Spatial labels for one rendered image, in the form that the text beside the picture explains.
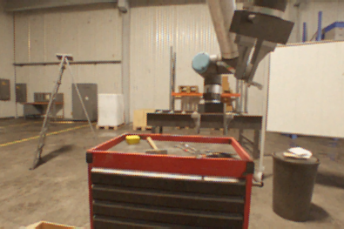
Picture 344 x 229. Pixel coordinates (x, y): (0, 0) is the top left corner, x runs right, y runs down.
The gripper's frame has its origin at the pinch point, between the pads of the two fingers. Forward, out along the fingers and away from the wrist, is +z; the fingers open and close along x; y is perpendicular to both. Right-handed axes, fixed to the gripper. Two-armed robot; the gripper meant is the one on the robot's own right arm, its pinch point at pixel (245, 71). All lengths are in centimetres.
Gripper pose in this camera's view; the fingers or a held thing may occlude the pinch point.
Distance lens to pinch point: 51.6
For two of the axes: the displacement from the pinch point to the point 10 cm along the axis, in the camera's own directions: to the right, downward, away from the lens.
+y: 0.8, 4.8, -8.8
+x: 9.8, 1.2, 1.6
